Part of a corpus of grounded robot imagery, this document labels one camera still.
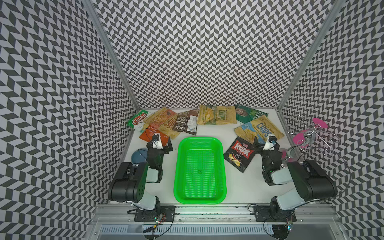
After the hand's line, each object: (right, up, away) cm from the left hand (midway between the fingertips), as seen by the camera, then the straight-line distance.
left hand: (161, 138), depth 91 cm
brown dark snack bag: (+14, +10, +17) cm, 25 cm away
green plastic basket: (+24, -22, -6) cm, 33 cm away
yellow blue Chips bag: (+66, +6, +12) cm, 68 cm away
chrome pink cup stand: (+76, +3, -20) cm, 78 cm away
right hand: (+62, -1, -2) cm, 62 cm away
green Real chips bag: (+59, +15, +21) cm, 64 cm away
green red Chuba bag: (-23, +10, +18) cm, 30 cm away
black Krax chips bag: (+49, -10, +3) cm, 50 cm away
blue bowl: (-13, -10, -2) cm, 17 cm away
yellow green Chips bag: (+36, +15, +21) cm, 45 cm away
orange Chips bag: (-3, +12, +18) cm, 21 cm away
